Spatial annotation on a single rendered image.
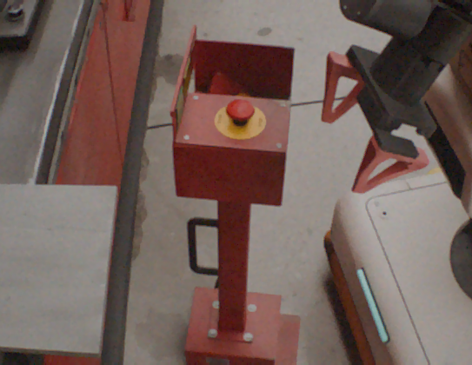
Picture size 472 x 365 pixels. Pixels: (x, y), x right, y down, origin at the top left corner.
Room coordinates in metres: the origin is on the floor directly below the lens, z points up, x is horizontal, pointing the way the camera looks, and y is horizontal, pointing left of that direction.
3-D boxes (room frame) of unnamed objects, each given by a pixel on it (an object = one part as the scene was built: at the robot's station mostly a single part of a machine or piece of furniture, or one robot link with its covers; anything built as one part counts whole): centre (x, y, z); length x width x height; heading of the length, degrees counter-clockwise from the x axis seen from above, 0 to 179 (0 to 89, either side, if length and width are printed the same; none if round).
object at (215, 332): (0.80, 0.00, 0.13); 0.10 x 0.10 x 0.01; 84
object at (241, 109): (0.75, -0.01, 0.79); 0.04 x 0.04 x 0.04
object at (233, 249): (0.80, 0.00, 0.39); 0.05 x 0.05 x 0.54; 84
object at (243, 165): (0.80, 0.00, 0.75); 0.20 x 0.16 x 0.18; 174
